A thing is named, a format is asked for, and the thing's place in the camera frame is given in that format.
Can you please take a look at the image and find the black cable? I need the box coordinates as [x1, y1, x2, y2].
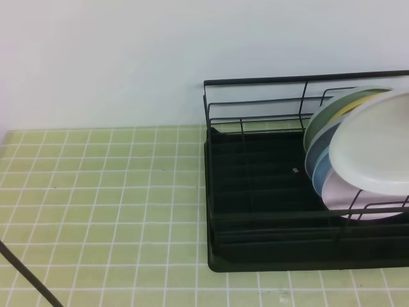
[0, 239, 65, 307]

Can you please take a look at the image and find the white round plate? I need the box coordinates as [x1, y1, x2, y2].
[329, 89, 408, 196]

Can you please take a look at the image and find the blue plate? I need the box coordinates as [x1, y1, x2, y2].
[312, 147, 332, 196]

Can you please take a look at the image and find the black wire dish rack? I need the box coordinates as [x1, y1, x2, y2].
[203, 70, 408, 246]

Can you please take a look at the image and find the green plate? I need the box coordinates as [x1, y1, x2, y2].
[304, 86, 392, 151]

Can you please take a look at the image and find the black drip tray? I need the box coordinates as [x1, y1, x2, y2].
[204, 128, 408, 272]

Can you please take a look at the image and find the pink plate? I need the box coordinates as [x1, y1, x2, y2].
[321, 169, 406, 221]

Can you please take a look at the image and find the grey plate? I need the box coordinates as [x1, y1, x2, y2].
[304, 121, 341, 179]

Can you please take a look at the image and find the yellow plate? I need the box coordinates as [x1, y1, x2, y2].
[331, 95, 373, 120]

